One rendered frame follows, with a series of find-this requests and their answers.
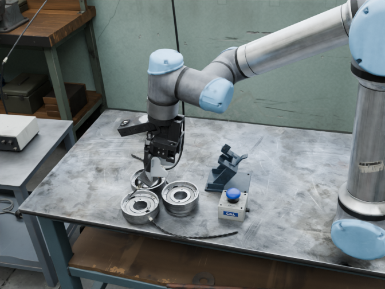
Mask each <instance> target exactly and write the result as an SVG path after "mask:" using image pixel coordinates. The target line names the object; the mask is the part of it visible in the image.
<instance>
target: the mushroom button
mask: <svg viewBox="0 0 385 289"><path fill-rule="evenodd" d="M240 196H241V192H240V190H238V189H237V188H230V189H228V190H227V191H226V197H227V198H229V199H232V200H235V199H238V198H239V197H240Z"/></svg>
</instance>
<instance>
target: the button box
mask: <svg viewBox="0 0 385 289"><path fill-rule="evenodd" d="M226 191H227V190H223V192H222V195H221V199H220V201H219V204H218V218H220V219H224V220H231V221H238V222H243V221H244V218H245V214H246V212H250V208H247V207H248V193H241V196H240V197H239V198H238V199H235V200H232V199H229V198H227V197H226Z"/></svg>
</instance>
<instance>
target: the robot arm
mask: <svg viewBox="0 0 385 289"><path fill-rule="evenodd" d="M346 44H349V48H350V51H351V55H352V57H351V73H352V74H353V75H354V76H355V77H356V78H357V79H358V87H357V97H356V107H355V117H354V123H353V133H352V143H351V153H350V159H349V169H348V179H347V182H345V183H344V184H342V185H341V187H340V188H339V192H338V198H337V209H336V216H335V218H334V219H333V223H332V226H331V238H332V241H333V243H334V244H335V246H337V247H338V248H339V249H341V251H342V252H344V253H345V254H347V255H349V256H352V257H354V258H357V259H362V260H375V259H380V258H382V257H384V256H385V0H348V1H347V3H345V4H343V5H341V6H338V7H336V8H333V9H331V10H328V11H326V12H323V13H321V14H318V15H316V16H314V17H311V18H308V19H306V20H304V21H301V22H299V23H297V24H294V25H292V26H289V27H287V28H284V29H282V30H279V31H277V32H274V33H272V34H269V35H267V36H265V37H262V38H259V39H257V40H255V41H252V42H250V43H248V44H245V45H242V46H240V47H231V48H228V49H226V50H224V51H223V52H221V53H220V54H219V55H218V57H217V58H216V59H214V60H213V61H212V62H211V63H210V64H209V65H208V66H207V67H205V68H204V69H203V70H201V71H198V70H196V69H192V68H189V67H186V66H184V65H183V64H184V62H183V56H182V55H181V54H180V53H179V52H177V51H175V50H172V49H159V50H156V51H154V52H153V53H152V54H151V55H150V61H149V68H148V94H147V115H143V116H139V117H136V118H132V119H127V120H124V121H122V122H121V123H120V125H119V127H118V128H117V130H118V132H119V134H120V135H121V137H124V136H129V135H133V134H138V133H141V132H146V131H147V133H146V136H147V138H146V141H145V144H144V160H143V165H144V171H145V172H146V175H147V177H148V179H149V180H150V181H151V182H152V181H153V177H167V176H168V172H167V170H165V169H164V168H162V167H161V165H162V166H172V165H173V164H174V163H175V155H176V154H177V153H178V154H179V153H180V150H181V148H183V141H184V131H182V123H183V121H184V115H181V114H178V110H179V101H183V102H186V103H188V104H191V105H194V106H196V107H199V108H201V109H203V110H205V111H211V112H215V113H217V114H221V113H223V112H225V111H226V110H227V108H228V106H229V104H230V102H231V100H232V97H233V93H234V84H235V83H237V82H239V81H242V80H244V79H248V78H250V77H253V76H256V75H260V74H262V73H265V72H268V71H271V70H274V69H277V68H280V67H283V66H285V65H288V64H291V63H295V62H297V61H300V60H303V59H305V58H308V57H312V56H314V55H317V54H320V53H323V52H326V51H329V50H331V49H335V48H338V47H340V46H343V45H346ZM171 157H173V159H172V158H171Z"/></svg>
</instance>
